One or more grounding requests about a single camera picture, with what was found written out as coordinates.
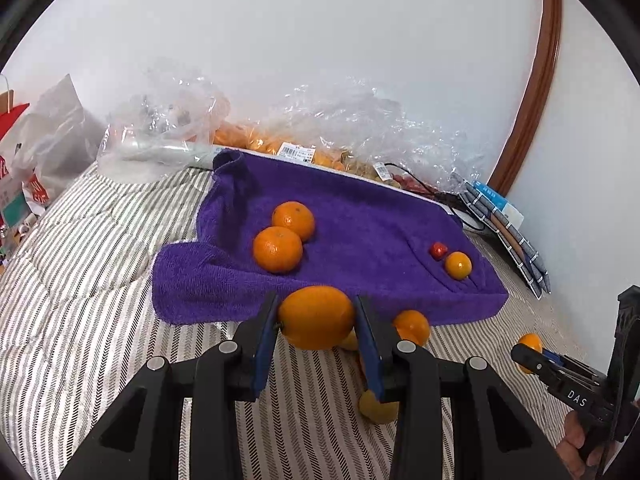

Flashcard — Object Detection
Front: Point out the clear bag of oranges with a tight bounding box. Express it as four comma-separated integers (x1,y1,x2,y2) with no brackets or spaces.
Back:
212,120,351,171

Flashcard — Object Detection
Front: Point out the purple towel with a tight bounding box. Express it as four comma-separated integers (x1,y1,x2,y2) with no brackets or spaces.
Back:
151,149,510,328

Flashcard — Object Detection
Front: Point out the mandarin orange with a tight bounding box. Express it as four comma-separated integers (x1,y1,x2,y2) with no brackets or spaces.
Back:
278,285,356,351
252,226,304,274
392,310,431,347
271,201,316,242
517,333,544,375
444,251,473,281

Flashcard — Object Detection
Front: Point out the black cable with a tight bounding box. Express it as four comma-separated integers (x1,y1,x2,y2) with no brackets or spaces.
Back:
385,162,488,233

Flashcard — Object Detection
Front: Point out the red paper bag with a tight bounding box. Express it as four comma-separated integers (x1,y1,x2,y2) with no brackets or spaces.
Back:
0,75,31,161

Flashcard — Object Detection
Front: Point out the large crumpled clear plastic bag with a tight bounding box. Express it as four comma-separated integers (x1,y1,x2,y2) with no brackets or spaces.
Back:
280,77,488,196

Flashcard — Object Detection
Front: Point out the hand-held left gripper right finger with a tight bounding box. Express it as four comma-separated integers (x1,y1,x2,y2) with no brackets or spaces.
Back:
354,294,573,480

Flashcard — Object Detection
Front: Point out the small clear plastic bag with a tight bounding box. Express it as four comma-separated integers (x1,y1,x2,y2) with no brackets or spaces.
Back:
97,57,231,171

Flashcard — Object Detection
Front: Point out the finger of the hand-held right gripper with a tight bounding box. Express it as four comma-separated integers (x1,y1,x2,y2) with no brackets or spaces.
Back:
511,344,566,391
542,350,607,387

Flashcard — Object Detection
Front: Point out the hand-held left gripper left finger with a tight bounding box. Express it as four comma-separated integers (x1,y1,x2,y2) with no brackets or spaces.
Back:
57,291,281,480

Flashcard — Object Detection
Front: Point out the oval yellow-orange citrus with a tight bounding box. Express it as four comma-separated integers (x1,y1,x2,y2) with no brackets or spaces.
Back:
359,390,400,425

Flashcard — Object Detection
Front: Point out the white printed plastic bag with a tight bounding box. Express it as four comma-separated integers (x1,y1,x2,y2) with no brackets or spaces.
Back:
10,74,108,211

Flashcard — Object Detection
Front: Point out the person's right hand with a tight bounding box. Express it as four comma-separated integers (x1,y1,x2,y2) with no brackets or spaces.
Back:
557,410,606,480

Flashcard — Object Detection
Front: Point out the pile of small red fruits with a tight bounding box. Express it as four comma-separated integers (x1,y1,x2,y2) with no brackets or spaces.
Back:
390,172,441,196

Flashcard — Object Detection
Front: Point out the striped bed sheet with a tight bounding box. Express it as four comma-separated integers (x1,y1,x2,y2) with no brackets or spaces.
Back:
0,160,621,480

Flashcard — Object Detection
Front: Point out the brown wooden door frame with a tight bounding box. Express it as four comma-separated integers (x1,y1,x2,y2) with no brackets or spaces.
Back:
487,0,563,196

